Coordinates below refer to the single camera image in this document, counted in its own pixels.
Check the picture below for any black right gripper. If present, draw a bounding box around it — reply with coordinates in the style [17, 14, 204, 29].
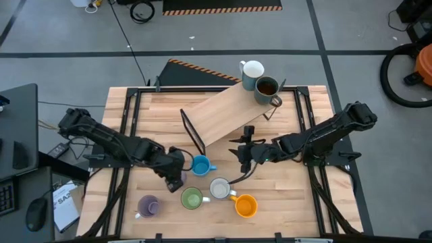
[228, 137, 281, 173]

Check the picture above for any light blue mug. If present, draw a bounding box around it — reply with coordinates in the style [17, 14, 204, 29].
[190, 155, 218, 178]

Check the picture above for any blue and white patterned mug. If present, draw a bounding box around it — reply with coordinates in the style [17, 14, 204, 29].
[209, 177, 238, 200]

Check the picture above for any purple mug with white handle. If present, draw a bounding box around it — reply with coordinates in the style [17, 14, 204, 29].
[134, 194, 161, 219]

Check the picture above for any orange mug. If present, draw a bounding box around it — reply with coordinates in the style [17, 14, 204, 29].
[229, 194, 259, 219]

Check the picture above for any black mat with hazard stripes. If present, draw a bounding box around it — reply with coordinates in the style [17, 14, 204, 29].
[157, 58, 242, 87]
[162, 0, 283, 16]

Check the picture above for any black power adapter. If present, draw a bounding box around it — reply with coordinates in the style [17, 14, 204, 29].
[47, 142, 71, 159]

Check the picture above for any white printed booklet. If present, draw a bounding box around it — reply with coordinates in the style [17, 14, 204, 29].
[52, 180, 82, 234]

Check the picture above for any black computer mouse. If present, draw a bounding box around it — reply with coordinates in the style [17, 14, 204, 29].
[25, 197, 48, 233]

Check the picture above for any black desk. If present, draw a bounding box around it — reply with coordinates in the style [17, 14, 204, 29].
[0, 83, 38, 182]

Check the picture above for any dark grey desk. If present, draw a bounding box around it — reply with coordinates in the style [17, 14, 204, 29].
[0, 151, 90, 243]

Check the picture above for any black keyboard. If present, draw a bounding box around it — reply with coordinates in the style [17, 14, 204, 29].
[0, 178, 18, 217]

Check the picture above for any white container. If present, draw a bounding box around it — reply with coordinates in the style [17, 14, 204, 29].
[70, 0, 102, 14]

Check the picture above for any orange vacuum cleaner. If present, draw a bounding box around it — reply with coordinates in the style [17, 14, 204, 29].
[403, 43, 432, 88]

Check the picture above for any black equipment box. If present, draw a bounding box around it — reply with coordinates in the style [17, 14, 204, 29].
[395, 0, 432, 43]

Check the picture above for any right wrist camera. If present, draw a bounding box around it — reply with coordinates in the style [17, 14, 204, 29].
[242, 125, 256, 144]

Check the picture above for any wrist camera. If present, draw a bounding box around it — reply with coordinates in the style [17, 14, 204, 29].
[242, 125, 256, 144]
[167, 178, 185, 194]

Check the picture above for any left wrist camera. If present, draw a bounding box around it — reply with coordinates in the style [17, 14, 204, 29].
[167, 178, 185, 194]

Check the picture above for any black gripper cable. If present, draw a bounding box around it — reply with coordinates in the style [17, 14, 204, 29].
[227, 161, 259, 185]

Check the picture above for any wooden shelf with black frame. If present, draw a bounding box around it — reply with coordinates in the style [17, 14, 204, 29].
[180, 79, 288, 156]

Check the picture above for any dark green mug brown handle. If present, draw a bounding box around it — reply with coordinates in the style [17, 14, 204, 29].
[253, 76, 283, 108]

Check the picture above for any teal mug with white handle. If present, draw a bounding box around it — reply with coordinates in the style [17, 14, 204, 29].
[238, 59, 265, 91]

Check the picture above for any black table frame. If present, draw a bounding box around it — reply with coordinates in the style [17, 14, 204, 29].
[80, 86, 365, 239]

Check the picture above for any long black floor cable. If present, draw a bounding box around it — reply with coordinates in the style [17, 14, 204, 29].
[107, 0, 151, 87]

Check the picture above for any coiled black cable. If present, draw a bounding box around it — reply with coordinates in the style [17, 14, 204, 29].
[130, 0, 156, 24]

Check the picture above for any black vacuum hose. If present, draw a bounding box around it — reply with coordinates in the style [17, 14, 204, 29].
[379, 43, 432, 109]

